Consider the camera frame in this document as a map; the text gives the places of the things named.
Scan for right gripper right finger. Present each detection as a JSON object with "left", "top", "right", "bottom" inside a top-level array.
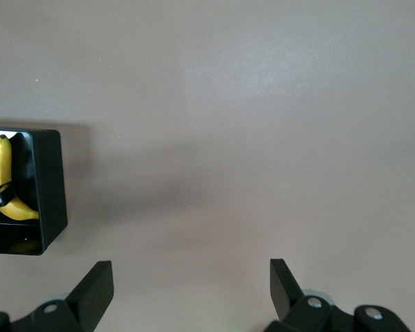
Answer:
[{"left": 262, "top": 258, "right": 412, "bottom": 332}]

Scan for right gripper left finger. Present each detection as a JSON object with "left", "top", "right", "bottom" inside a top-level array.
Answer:
[{"left": 0, "top": 260, "right": 115, "bottom": 332}]

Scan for yellow banana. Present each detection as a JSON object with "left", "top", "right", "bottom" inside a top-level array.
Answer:
[{"left": 0, "top": 134, "right": 40, "bottom": 221}]

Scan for black plastic box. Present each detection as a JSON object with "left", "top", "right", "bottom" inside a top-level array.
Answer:
[{"left": 0, "top": 127, "right": 69, "bottom": 257}]

